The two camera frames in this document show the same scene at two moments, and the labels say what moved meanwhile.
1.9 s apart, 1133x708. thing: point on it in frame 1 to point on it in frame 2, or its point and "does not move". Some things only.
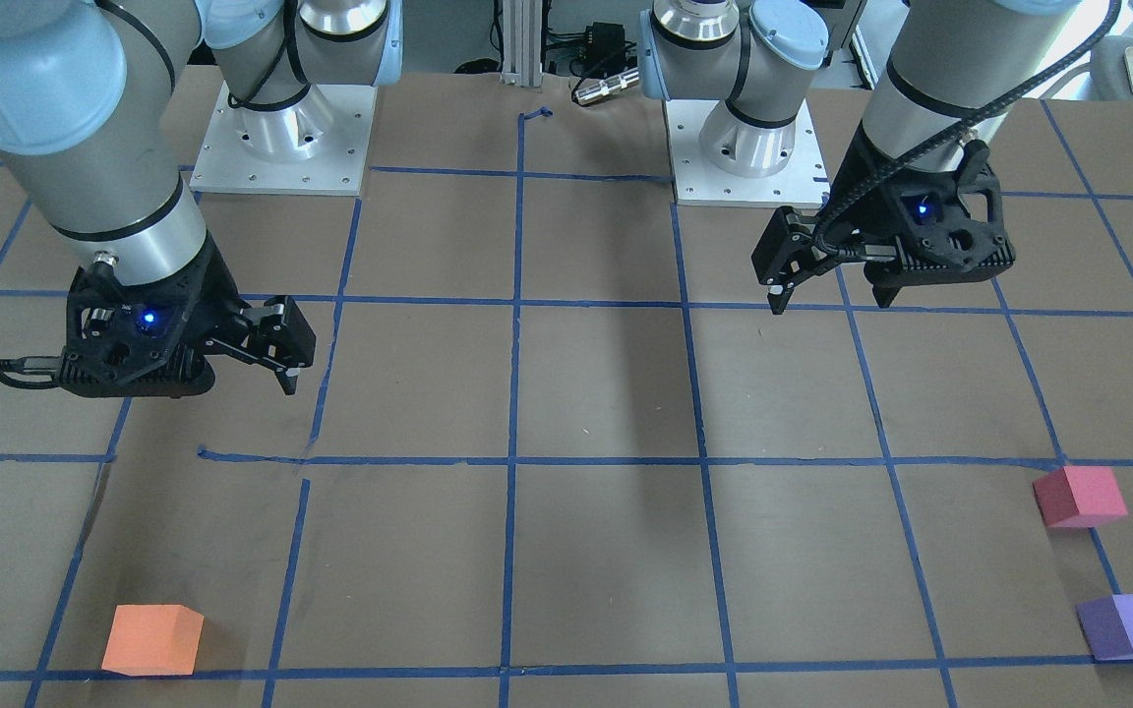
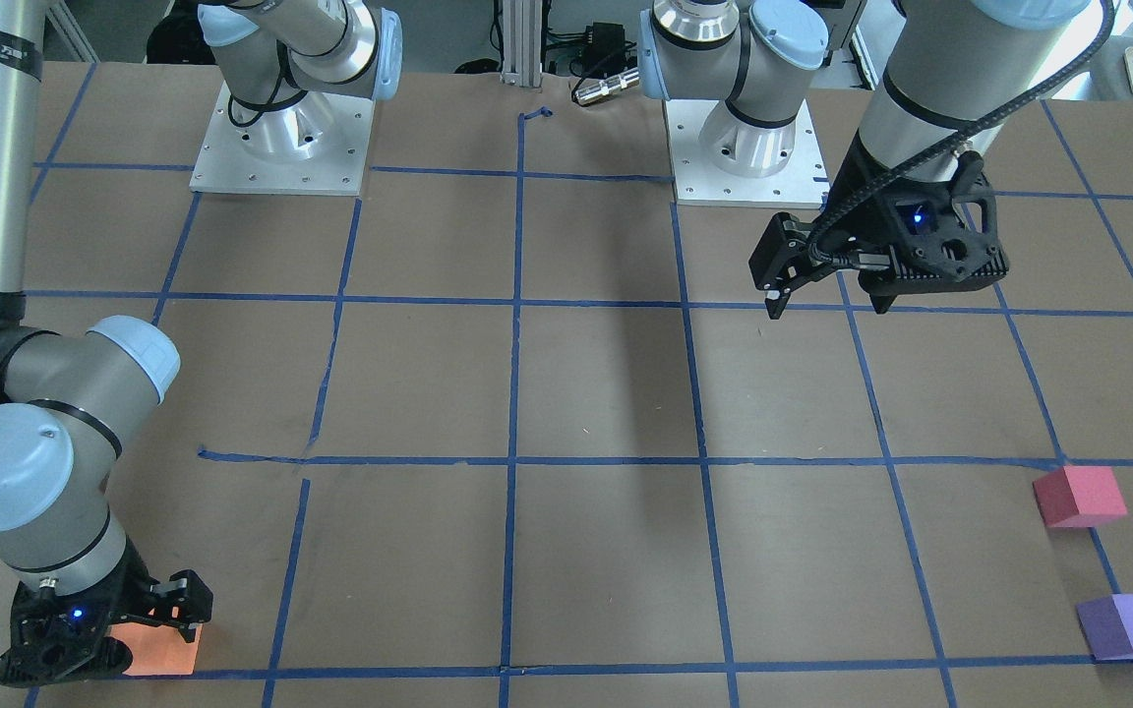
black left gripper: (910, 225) does not move
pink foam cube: (1079, 496) does not move
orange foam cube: (153, 640) does not move
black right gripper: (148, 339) to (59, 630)
